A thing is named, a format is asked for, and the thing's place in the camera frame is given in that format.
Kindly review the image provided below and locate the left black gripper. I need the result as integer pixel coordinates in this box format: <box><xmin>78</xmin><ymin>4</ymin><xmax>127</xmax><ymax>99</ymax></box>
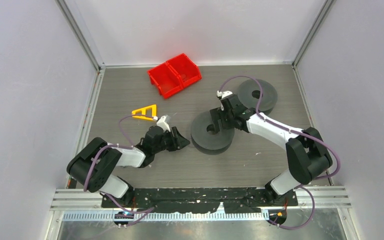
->
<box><xmin>153</xmin><ymin>126</ymin><xmax>190</xmax><ymax>154</ymax></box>

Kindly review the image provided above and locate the grey spool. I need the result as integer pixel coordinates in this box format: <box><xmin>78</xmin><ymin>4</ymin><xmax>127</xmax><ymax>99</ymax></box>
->
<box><xmin>236</xmin><ymin>79</ymin><xmax>278</xmax><ymax>116</ymax></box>
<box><xmin>190</xmin><ymin>111</ymin><xmax>235</xmax><ymax>155</ymax></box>

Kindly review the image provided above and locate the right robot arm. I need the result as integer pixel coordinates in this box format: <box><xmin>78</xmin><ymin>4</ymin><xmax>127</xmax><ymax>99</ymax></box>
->
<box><xmin>210</xmin><ymin>91</ymin><xmax>333</xmax><ymax>205</ymax></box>

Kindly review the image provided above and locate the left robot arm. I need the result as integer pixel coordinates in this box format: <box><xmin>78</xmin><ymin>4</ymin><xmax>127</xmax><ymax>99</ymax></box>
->
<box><xmin>66</xmin><ymin>125</ymin><xmax>190</xmax><ymax>207</ymax></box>

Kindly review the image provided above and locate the yellow triangular plastic piece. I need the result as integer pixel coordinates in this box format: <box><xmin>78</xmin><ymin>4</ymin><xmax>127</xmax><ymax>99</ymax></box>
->
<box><xmin>131</xmin><ymin>104</ymin><xmax>158</xmax><ymax>121</ymax></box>

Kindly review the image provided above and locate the right red bin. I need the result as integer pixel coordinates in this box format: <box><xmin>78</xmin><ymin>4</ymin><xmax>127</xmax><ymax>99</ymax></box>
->
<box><xmin>166</xmin><ymin>53</ymin><xmax>202</xmax><ymax>88</ymax></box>

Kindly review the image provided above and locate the red bin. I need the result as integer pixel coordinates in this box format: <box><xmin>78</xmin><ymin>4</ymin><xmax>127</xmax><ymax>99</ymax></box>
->
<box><xmin>166</xmin><ymin>53</ymin><xmax>202</xmax><ymax>88</ymax></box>
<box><xmin>147</xmin><ymin>63</ymin><xmax>183</xmax><ymax>99</ymax></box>

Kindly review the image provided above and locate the left red bin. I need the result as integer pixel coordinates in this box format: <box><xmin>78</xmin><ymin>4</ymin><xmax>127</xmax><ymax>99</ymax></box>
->
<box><xmin>147</xmin><ymin>63</ymin><xmax>183</xmax><ymax>99</ymax></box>

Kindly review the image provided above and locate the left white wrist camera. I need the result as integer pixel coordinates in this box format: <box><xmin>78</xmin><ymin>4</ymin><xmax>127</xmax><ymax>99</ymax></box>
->
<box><xmin>152</xmin><ymin>114</ymin><xmax>171</xmax><ymax>132</ymax></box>

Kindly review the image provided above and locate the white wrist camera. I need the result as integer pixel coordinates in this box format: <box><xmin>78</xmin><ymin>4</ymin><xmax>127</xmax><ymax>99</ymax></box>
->
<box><xmin>216</xmin><ymin>90</ymin><xmax>233</xmax><ymax>101</ymax></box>
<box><xmin>152</xmin><ymin>114</ymin><xmax>171</xmax><ymax>132</ymax></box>

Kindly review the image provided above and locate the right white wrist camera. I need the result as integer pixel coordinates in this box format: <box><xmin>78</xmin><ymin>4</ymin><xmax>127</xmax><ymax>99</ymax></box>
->
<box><xmin>216</xmin><ymin>90</ymin><xmax>233</xmax><ymax>101</ymax></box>

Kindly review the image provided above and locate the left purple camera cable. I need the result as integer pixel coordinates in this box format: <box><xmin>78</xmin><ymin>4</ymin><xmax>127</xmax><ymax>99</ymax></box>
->
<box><xmin>83</xmin><ymin>115</ymin><xmax>156</xmax><ymax>216</ymax></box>

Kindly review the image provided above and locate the purple camera cable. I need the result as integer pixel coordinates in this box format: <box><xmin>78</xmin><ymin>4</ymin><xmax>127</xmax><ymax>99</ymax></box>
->
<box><xmin>83</xmin><ymin>115</ymin><xmax>156</xmax><ymax>216</ymax></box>
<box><xmin>219</xmin><ymin>75</ymin><xmax>342</xmax><ymax>181</ymax></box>

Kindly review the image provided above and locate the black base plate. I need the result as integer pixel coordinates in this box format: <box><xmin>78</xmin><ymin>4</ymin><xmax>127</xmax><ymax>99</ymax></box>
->
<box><xmin>101</xmin><ymin>187</ymin><xmax>298</xmax><ymax>214</ymax></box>

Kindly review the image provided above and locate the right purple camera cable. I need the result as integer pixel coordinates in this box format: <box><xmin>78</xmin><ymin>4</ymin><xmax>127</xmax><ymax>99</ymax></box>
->
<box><xmin>219</xmin><ymin>75</ymin><xmax>342</xmax><ymax>181</ymax></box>

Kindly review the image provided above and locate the grey slotted cable duct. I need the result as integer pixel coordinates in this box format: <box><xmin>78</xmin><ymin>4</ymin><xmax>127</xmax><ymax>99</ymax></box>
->
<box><xmin>62</xmin><ymin>210</ymin><xmax>269</xmax><ymax>222</ymax></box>

